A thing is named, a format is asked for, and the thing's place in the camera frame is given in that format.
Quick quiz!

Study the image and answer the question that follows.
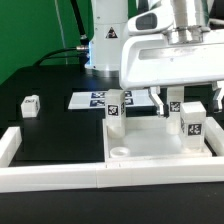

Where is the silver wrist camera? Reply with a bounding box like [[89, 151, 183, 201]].
[[127, 7, 173, 36]]

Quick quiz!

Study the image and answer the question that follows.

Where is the black cable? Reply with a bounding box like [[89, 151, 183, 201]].
[[32, 0, 91, 72]]

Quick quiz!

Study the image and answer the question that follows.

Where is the white U-shaped fence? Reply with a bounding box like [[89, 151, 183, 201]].
[[0, 117, 224, 193]]

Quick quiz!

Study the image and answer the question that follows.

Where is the white marker sheet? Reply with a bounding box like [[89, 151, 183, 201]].
[[68, 90, 153, 110]]

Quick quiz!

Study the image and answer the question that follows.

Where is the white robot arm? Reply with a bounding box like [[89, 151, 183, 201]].
[[85, 0, 224, 116]]

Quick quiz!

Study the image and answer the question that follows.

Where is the white cable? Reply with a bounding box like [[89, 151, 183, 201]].
[[53, 0, 69, 66]]

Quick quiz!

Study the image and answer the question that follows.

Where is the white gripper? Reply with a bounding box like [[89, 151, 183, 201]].
[[119, 31, 224, 117]]

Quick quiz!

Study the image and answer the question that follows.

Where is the white square tabletop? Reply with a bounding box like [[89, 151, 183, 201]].
[[103, 116, 212, 162]]

